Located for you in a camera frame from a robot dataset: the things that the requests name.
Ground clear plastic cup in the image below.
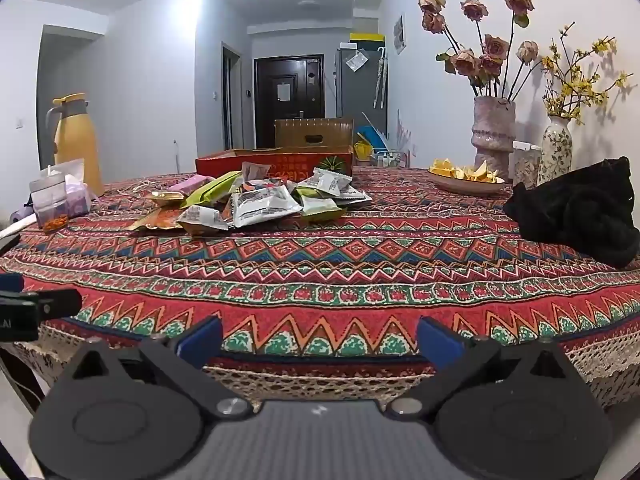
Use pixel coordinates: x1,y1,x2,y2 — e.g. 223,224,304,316
29,172,68,233

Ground pile of silver snack packets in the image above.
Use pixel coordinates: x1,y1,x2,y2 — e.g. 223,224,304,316
176,161,372,236

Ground wire storage rack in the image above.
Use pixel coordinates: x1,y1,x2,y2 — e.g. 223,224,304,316
370,149,406,168

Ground red blue chips bag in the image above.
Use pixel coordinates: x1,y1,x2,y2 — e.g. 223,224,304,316
236,179,291,198

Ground floral white vase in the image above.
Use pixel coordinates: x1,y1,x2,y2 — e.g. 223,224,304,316
537,114,573,186

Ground long green snack packet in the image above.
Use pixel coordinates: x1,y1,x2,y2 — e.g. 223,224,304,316
180,171,242,209

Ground dark interior door frame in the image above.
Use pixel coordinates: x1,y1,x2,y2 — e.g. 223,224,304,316
222,45,244,149

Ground dried pink roses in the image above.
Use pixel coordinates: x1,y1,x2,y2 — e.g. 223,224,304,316
419,0,541,103

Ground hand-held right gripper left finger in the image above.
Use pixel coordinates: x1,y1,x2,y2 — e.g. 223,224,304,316
71,316,252,422

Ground blue plastic dustpan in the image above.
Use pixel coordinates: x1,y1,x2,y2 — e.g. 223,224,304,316
356,112,388,150

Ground wooden chair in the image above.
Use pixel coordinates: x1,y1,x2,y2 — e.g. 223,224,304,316
274,118,355,150

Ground purple pack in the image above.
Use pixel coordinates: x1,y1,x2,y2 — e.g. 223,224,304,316
65,182,94,218

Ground pink ceramic vase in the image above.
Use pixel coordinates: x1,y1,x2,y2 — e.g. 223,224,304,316
472,96,517,181

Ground pink snack packet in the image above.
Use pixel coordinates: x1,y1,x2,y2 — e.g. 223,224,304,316
167,174,213,195

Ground red patterned tablecloth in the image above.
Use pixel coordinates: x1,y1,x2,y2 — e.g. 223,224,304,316
0,165,640,411

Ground white folded umbrella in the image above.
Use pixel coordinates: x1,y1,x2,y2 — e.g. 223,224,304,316
372,46,388,109

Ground yellow box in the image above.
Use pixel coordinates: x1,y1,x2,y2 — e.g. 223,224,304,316
350,32,386,51

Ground wall picture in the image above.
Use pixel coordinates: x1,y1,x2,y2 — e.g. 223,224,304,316
392,14,407,56

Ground grey refrigerator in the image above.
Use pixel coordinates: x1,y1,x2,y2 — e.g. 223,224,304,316
336,47,388,136

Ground red cardboard box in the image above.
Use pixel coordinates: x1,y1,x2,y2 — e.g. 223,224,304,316
195,146,354,181

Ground yellow flower branches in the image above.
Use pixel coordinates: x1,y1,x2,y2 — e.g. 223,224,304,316
542,22,633,126

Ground beige plate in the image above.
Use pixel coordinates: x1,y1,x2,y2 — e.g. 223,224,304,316
427,167,506,197

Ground yellow thermos jug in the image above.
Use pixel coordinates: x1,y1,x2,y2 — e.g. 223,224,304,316
46,93,106,197

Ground black knitted bag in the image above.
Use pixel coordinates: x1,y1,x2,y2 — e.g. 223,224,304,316
502,156,640,268

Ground pink white wall decoration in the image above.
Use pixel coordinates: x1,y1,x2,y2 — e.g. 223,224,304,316
395,110,413,161

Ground orange snack packet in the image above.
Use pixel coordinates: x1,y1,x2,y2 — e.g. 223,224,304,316
127,206,188,233

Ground dark entrance door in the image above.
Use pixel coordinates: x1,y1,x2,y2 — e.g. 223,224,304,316
254,56,325,150

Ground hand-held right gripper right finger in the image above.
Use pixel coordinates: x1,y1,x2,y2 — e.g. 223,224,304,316
389,317,571,421

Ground white tissue pack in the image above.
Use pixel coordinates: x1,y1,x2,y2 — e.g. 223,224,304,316
47,158,86,186

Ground glass jar with white lid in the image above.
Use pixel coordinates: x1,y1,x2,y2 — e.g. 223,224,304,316
511,141,543,186

